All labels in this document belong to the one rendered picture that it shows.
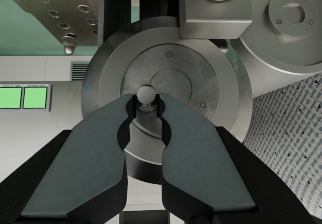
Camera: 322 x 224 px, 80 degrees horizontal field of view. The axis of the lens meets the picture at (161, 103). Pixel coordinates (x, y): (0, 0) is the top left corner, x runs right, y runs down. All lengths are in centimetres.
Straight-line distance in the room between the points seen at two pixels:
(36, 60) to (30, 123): 294
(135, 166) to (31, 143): 43
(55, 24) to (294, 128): 50
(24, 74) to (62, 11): 304
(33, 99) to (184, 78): 46
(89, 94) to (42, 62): 326
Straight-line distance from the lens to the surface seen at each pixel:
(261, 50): 20
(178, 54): 16
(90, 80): 18
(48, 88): 56
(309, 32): 23
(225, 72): 17
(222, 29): 17
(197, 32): 17
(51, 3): 47
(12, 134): 59
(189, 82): 15
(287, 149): 33
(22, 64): 357
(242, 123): 18
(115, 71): 16
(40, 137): 56
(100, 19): 20
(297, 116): 31
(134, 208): 52
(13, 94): 60
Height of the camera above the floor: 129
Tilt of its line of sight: 10 degrees down
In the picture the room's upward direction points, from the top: 179 degrees clockwise
